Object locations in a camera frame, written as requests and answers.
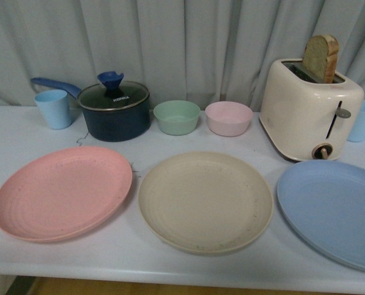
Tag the pink plate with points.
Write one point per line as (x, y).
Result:
(64, 194)

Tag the green bowl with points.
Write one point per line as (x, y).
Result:
(177, 117)

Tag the pink bowl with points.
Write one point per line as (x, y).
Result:
(228, 118)

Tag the dark blue saucepan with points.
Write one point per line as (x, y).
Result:
(110, 126)

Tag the beige plate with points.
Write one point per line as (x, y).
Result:
(206, 203)

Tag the glass pot lid blue knob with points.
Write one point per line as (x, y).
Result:
(112, 93)

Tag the grey curtain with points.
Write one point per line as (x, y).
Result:
(202, 51)

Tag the cream toaster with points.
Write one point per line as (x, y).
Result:
(305, 119)

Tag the light blue cup left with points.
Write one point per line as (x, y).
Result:
(54, 107)

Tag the blue plate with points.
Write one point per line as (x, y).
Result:
(324, 202)

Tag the bread slice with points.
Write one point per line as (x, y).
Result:
(320, 57)

